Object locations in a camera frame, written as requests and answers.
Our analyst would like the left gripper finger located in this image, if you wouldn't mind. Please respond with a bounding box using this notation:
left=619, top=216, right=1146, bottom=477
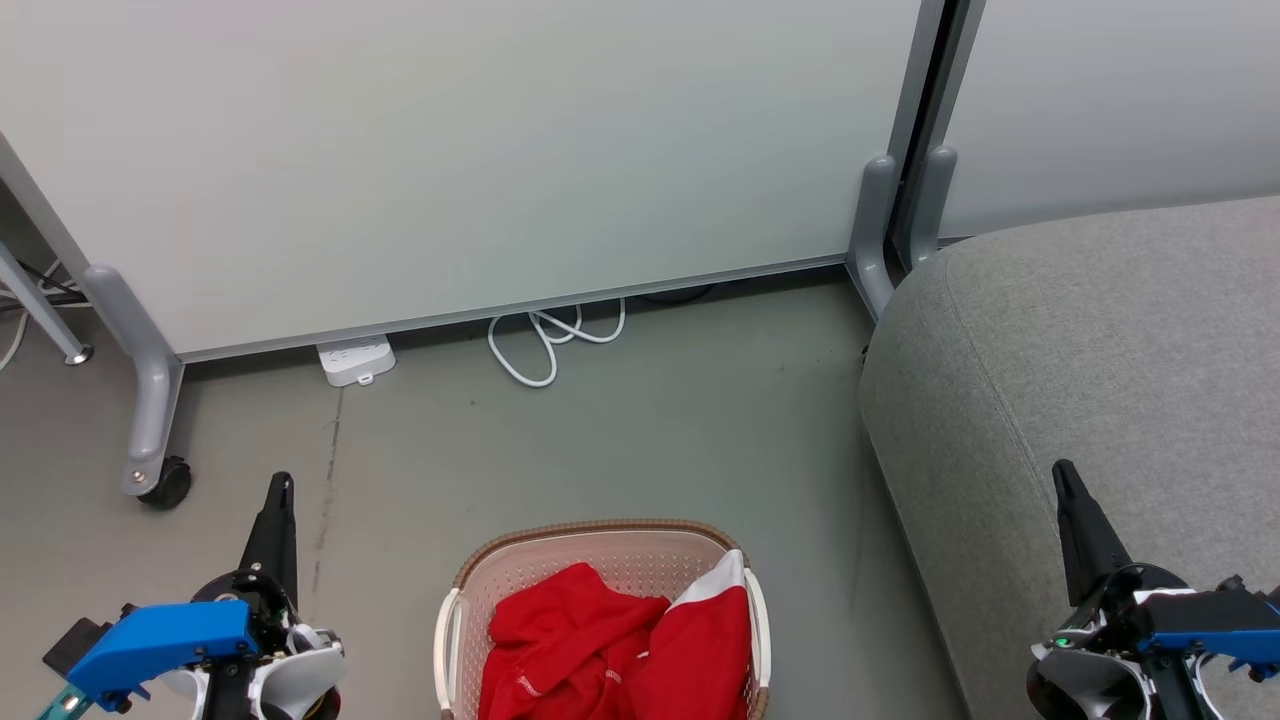
left=240, top=472, right=299, bottom=603

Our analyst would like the red and white shirt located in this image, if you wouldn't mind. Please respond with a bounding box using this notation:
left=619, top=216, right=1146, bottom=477
left=478, top=562, right=671, bottom=720

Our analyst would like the narrow white partition panel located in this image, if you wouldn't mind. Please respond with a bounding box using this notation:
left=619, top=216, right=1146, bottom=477
left=940, top=0, right=1280, bottom=241

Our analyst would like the white coiled power cable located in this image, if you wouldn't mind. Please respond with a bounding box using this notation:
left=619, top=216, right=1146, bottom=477
left=487, top=297, right=627, bottom=388

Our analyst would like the grey fabric sofa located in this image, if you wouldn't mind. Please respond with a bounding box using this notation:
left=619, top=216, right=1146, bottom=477
left=858, top=195, right=1280, bottom=720

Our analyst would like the large white partition panel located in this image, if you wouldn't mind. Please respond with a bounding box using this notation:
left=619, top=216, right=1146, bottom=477
left=0, top=0, right=946, bottom=363

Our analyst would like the white power strip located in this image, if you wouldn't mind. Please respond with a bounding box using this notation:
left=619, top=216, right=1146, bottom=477
left=316, top=335, right=397, bottom=388

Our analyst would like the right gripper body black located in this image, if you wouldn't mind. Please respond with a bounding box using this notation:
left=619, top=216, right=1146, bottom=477
left=1028, top=565, right=1227, bottom=720

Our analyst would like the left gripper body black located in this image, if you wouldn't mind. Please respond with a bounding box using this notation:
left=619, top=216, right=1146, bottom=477
left=160, top=568, right=346, bottom=720

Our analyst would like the thin white floor cable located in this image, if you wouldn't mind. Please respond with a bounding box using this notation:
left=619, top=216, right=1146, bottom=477
left=0, top=298, right=33, bottom=376

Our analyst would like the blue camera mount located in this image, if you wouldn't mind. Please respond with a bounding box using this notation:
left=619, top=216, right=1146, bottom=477
left=43, top=600, right=263, bottom=714
left=1135, top=575, right=1280, bottom=686

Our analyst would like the red garment with white patch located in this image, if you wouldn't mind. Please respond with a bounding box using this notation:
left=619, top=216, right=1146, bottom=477
left=620, top=548, right=754, bottom=720

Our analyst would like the long grey partition leg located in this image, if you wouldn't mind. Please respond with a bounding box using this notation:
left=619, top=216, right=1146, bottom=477
left=80, top=265, right=186, bottom=498

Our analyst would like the white perforated laundry basket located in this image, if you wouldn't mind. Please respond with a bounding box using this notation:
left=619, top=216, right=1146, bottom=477
left=433, top=518, right=772, bottom=720

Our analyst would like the blue left camera mount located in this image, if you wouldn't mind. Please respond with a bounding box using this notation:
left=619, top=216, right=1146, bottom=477
left=43, top=600, right=263, bottom=714

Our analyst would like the blue right camera mount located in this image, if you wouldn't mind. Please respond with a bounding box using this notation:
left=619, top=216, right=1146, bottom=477
left=1135, top=575, right=1280, bottom=686

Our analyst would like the grey partition foot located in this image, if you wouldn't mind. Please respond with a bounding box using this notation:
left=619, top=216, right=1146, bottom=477
left=847, top=155, right=901, bottom=321
left=908, top=146, right=959, bottom=271

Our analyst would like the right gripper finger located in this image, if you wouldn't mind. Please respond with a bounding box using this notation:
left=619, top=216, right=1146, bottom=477
left=1052, top=459, right=1136, bottom=608

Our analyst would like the teal left cable connector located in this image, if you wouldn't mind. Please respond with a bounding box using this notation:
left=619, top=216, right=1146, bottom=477
left=35, top=685, right=93, bottom=720

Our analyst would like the grey metal table leg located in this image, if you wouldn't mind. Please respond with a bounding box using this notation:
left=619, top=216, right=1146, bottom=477
left=0, top=240, right=94, bottom=366

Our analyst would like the black caster wheel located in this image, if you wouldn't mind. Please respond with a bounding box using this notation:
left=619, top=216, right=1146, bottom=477
left=137, top=457, right=193, bottom=511

